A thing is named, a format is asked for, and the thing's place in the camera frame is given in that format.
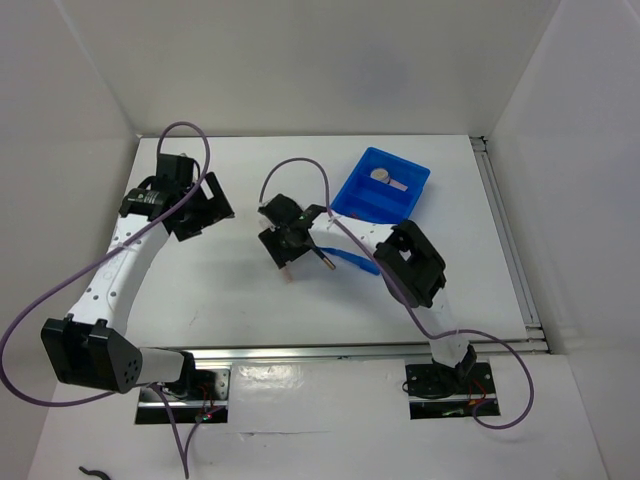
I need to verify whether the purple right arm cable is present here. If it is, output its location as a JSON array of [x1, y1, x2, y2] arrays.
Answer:
[[259, 158, 535, 430]]

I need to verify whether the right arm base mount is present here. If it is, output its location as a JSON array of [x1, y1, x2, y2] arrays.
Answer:
[[401, 362, 500, 420]]

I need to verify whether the dark green eyeliner pencil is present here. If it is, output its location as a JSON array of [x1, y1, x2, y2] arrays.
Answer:
[[313, 247, 336, 270]]

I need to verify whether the pink compact case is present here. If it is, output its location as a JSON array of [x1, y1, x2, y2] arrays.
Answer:
[[388, 178, 408, 191]]

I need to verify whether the black hook on floor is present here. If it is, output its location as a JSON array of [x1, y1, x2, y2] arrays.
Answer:
[[78, 466, 111, 480]]

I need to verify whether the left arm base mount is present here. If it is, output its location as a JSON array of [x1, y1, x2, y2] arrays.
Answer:
[[134, 365, 231, 425]]

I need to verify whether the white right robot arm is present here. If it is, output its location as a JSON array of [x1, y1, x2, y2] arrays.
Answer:
[[258, 194, 476, 392]]

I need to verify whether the pink concealer stick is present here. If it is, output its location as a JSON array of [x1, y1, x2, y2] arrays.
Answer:
[[281, 266, 293, 283]]

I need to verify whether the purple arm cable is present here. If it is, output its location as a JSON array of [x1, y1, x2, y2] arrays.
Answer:
[[0, 121, 221, 477], [259, 158, 535, 430]]

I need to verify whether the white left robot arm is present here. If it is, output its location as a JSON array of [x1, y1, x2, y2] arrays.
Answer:
[[41, 154, 234, 399]]

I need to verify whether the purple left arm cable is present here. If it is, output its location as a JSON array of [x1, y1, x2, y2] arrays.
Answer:
[[0, 121, 221, 477]]

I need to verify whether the aluminium front rail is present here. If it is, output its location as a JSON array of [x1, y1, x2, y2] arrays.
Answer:
[[189, 340, 551, 365]]

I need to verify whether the blue plastic organizer bin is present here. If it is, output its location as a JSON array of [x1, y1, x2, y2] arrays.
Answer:
[[319, 146, 432, 276]]

